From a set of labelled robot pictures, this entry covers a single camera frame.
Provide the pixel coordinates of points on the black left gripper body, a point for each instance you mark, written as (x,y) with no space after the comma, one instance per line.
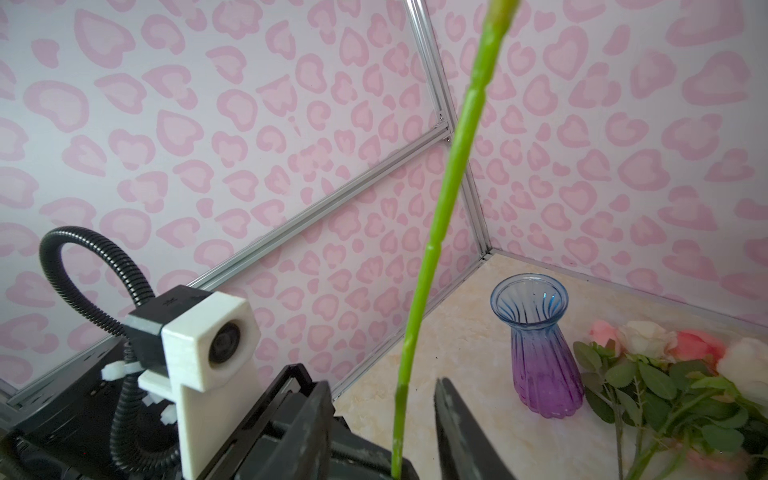
(352,457)

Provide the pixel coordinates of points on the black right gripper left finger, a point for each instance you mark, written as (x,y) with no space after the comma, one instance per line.
(304,451)

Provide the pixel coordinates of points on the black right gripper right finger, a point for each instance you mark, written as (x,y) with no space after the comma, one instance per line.
(464,450)

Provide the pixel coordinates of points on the white blue rose stem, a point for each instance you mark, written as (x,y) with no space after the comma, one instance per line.
(498,20)

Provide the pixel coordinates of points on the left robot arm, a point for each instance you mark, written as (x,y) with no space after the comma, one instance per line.
(89,432)

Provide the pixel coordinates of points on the purple blue glass vase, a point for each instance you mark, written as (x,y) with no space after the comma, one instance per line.
(545,374)

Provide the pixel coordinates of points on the pink bud rose stem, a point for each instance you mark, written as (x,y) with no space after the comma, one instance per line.
(595,358)

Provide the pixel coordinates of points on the cream white rose stem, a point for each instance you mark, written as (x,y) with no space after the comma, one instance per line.
(642,389)

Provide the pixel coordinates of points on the dark pink rose stem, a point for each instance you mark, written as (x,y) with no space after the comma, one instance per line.
(692,368)

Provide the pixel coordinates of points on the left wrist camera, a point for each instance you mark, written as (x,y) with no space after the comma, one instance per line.
(197,350)

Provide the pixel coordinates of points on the aluminium diagonal frame bar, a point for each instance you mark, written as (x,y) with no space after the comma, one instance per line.
(330,277)

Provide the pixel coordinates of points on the aluminium frame post left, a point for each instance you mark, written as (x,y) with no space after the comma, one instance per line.
(437,82)

